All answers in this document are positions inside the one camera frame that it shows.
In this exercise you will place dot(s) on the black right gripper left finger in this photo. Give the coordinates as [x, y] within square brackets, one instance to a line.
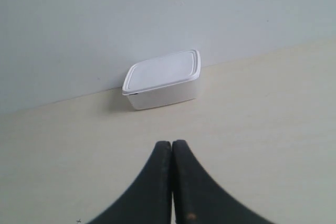
[149, 198]

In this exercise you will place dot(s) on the white lidded plastic container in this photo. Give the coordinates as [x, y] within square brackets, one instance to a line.
[163, 80]

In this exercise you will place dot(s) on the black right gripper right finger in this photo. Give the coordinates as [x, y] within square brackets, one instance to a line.
[200, 199]

